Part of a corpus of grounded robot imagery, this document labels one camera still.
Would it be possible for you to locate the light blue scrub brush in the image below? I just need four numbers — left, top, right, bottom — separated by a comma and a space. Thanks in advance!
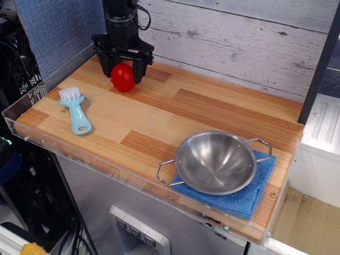
58, 86, 92, 135

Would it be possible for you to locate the dark grey right post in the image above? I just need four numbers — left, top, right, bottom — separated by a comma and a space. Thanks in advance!
297, 1, 339, 125

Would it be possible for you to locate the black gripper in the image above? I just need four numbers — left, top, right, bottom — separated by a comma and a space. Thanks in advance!
91, 1, 154, 84

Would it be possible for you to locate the white ribbed appliance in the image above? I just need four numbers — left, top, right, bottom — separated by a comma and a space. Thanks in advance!
287, 94, 339, 207

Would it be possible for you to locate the blue folded cloth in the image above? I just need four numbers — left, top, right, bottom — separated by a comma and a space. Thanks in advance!
172, 156, 277, 220

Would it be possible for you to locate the red tomato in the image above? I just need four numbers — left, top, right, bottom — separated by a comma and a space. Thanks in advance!
110, 63, 135, 92

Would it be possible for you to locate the yellow object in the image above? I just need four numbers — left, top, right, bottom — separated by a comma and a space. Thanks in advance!
19, 243, 47, 255

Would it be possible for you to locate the steel bowl with wire handles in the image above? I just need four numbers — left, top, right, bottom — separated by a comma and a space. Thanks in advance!
172, 131, 273, 196

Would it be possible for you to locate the clear acrylic table guard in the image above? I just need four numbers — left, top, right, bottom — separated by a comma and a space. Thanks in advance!
4, 56, 303, 245

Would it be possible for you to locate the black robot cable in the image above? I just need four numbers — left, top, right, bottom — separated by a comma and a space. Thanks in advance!
135, 2, 151, 31

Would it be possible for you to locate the stainless steel dispenser cabinet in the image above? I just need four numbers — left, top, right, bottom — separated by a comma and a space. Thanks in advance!
56, 156, 248, 254

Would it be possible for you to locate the black plastic crate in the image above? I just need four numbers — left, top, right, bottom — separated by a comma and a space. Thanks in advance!
1, 28, 42, 95

